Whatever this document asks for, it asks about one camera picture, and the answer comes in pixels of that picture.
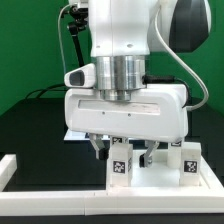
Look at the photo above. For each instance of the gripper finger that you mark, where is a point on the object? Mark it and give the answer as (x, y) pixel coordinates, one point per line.
(99, 146)
(145, 160)

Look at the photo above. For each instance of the white U-shaped fence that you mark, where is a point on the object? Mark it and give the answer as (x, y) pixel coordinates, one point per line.
(118, 200)

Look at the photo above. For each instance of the white square table top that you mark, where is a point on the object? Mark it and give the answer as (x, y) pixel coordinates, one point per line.
(158, 174)

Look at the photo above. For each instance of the marker plate with tags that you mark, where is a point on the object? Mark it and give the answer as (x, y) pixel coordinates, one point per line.
(75, 136)

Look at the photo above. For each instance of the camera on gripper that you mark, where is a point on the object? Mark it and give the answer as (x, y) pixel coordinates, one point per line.
(83, 77)

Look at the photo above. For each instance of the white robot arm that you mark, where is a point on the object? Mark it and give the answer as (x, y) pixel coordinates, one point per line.
(114, 95)

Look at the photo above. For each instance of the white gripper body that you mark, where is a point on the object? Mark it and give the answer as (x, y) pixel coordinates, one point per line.
(155, 113)

